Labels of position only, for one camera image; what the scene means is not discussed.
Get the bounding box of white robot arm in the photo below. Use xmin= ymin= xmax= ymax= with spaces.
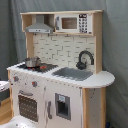
xmin=0 ymin=81 xmax=36 ymax=128

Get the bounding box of wooden toy kitchen set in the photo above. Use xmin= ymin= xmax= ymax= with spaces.
xmin=8 ymin=10 xmax=115 ymax=128

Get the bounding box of grey sink basin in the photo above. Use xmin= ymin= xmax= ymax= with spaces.
xmin=53 ymin=67 xmax=92 ymax=81

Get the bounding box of black curved faucet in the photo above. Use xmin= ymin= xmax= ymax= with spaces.
xmin=75 ymin=50 xmax=95 ymax=71

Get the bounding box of black stovetop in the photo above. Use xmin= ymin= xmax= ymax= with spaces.
xmin=20 ymin=63 xmax=56 ymax=73

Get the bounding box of silver cooking pot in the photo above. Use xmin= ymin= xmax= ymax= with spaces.
xmin=25 ymin=56 xmax=41 ymax=67

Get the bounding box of right red oven knob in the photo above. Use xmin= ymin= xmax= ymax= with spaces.
xmin=32 ymin=81 xmax=37 ymax=87

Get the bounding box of red oven knob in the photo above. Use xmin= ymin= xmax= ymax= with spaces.
xmin=32 ymin=81 xmax=37 ymax=87
xmin=13 ymin=76 xmax=19 ymax=82

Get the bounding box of grey ice dispenser panel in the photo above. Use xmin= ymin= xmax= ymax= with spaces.
xmin=55 ymin=93 xmax=71 ymax=120

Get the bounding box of white toy microwave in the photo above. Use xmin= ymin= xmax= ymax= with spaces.
xmin=55 ymin=14 xmax=92 ymax=34

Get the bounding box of grey range hood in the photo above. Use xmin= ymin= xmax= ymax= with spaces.
xmin=25 ymin=15 xmax=53 ymax=33

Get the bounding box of left red oven knob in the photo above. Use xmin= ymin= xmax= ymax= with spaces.
xmin=13 ymin=76 xmax=19 ymax=82

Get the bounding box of grey cabinet door handle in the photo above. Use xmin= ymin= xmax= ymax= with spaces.
xmin=47 ymin=101 xmax=52 ymax=119

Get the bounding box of oven door with handle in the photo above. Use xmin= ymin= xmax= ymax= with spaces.
xmin=18 ymin=90 xmax=38 ymax=122

